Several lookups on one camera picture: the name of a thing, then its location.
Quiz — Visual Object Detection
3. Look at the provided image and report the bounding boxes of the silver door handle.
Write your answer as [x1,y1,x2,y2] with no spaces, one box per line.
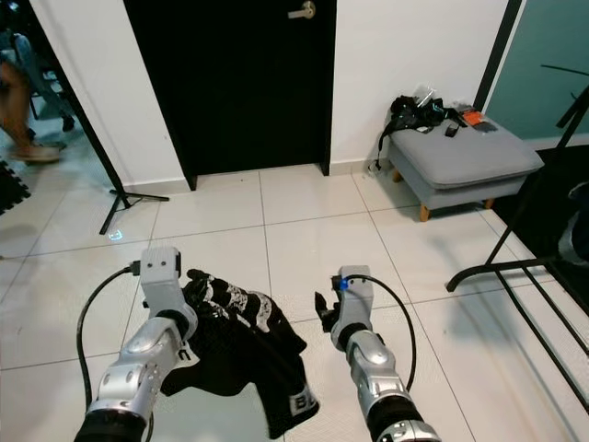
[288,3,318,21]

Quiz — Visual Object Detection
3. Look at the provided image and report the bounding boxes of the black metal clothes rack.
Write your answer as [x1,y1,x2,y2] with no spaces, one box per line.
[446,64,589,415]

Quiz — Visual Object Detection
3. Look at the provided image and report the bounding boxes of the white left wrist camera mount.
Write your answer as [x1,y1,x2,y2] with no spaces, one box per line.
[138,247,183,319]

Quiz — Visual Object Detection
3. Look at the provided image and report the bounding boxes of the black tripod stand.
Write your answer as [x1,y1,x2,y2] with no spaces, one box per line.
[101,184,171,236]

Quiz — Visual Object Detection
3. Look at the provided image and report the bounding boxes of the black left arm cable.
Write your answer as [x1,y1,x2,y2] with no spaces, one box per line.
[75,262,145,411]

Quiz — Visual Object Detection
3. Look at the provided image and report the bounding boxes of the black door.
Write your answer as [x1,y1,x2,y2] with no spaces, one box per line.
[124,0,337,178]

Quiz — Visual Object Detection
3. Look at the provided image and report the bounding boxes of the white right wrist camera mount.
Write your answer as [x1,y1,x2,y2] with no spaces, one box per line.
[334,265,374,349]

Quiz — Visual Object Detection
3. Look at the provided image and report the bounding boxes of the person leg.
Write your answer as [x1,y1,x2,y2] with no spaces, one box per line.
[0,60,67,165]

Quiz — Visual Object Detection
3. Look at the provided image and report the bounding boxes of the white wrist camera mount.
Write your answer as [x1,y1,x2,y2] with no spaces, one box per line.
[334,265,374,349]
[138,247,183,319]

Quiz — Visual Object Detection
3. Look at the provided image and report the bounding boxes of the grey office chair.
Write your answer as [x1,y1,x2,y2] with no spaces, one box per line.
[7,32,76,130]

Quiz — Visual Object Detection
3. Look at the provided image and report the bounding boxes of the grey upholstered ottoman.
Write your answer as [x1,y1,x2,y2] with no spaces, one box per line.
[387,115,546,222]

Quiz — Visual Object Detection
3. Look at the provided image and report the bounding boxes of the black shirt with white print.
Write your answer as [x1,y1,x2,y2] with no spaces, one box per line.
[161,269,320,440]

